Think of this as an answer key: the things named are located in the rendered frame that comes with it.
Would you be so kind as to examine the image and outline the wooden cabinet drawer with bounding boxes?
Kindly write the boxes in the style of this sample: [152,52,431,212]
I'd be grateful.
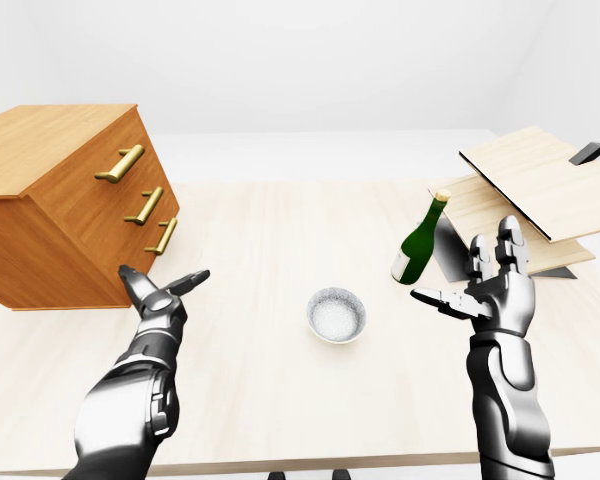
[98,173,182,308]
[25,105,155,240]
[65,141,170,276]

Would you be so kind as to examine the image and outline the pale wooden slat board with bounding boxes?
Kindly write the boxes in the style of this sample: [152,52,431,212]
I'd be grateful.
[427,174,597,277]

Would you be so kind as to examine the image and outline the brass drawer handle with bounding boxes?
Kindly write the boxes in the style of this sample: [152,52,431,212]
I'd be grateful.
[94,143,146,185]
[143,218,179,257]
[123,186,165,227]

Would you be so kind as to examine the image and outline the wooden cabinet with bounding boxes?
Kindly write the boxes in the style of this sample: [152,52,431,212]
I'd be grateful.
[0,103,182,312]

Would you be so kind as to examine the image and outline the pale wooden board dark edge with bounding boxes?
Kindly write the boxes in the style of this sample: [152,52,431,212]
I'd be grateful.
[458,125,600,245]

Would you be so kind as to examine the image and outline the white speckled bowl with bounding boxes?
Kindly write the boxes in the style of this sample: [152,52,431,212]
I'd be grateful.
[306,286,368,348]

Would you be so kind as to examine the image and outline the green glass bottle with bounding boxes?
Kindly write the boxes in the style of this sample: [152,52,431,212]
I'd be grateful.
[390,190,453,287]

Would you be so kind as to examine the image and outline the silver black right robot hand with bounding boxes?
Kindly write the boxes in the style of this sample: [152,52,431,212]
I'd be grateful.
[409,214,538,338]

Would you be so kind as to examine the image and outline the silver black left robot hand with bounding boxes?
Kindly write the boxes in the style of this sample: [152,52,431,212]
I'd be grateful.
[117,264,212,327]

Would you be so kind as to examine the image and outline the black wedge block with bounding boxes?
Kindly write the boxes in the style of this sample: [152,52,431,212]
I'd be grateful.
[568,141,600,167]

